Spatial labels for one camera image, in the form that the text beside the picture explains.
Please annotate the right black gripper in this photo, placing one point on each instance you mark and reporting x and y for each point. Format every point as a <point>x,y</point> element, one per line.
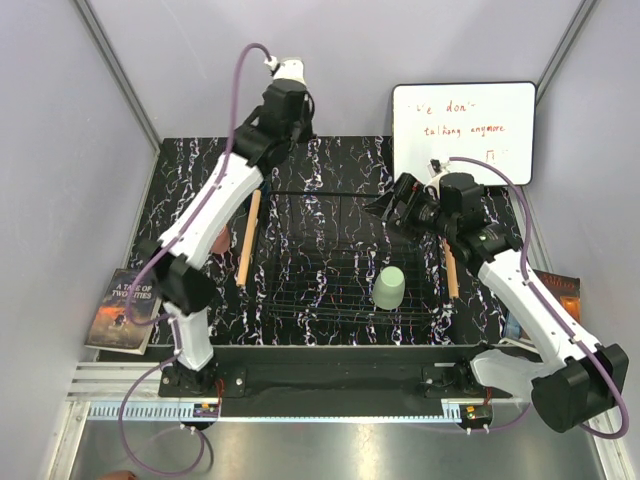
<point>410,191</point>

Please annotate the wooden rack handle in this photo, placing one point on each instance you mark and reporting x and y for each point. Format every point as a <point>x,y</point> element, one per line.
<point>246,252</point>
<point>451,272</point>

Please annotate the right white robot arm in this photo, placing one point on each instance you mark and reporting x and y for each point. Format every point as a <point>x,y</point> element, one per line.
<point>577,377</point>

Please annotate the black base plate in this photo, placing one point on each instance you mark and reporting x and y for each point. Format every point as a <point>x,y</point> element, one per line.
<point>334,384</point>

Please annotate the light green cup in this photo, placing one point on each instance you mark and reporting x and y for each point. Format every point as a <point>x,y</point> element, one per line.
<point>389,288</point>

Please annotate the pink cup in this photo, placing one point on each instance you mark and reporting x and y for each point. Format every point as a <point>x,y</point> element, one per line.
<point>222,242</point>

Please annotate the right wooden rack handle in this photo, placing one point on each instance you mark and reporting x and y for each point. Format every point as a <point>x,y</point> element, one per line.
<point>451,272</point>

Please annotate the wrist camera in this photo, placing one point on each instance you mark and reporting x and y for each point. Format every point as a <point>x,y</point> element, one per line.
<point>437,169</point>
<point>286,69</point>

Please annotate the left wooden rack handle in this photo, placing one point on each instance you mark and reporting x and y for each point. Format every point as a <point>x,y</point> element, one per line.
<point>246,252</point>

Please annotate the Tale of Two Cities book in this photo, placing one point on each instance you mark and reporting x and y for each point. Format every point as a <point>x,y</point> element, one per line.
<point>111,330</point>

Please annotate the books at right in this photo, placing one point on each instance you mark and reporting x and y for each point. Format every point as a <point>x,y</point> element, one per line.
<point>566,290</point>

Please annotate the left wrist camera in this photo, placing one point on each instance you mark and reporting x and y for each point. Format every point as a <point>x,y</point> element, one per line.
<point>286,69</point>

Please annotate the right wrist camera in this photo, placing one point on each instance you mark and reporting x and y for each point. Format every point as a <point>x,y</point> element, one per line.
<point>437,169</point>

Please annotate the white whiteboard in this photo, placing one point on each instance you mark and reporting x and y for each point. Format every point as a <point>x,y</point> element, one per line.
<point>489,122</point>

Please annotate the black wire dish rack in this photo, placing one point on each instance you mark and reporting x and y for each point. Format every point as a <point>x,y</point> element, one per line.
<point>317,256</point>

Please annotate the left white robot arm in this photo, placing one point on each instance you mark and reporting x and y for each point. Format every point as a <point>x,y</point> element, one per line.
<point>260,144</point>

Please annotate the black marble mat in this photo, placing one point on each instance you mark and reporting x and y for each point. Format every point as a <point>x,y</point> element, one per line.
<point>339,165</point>

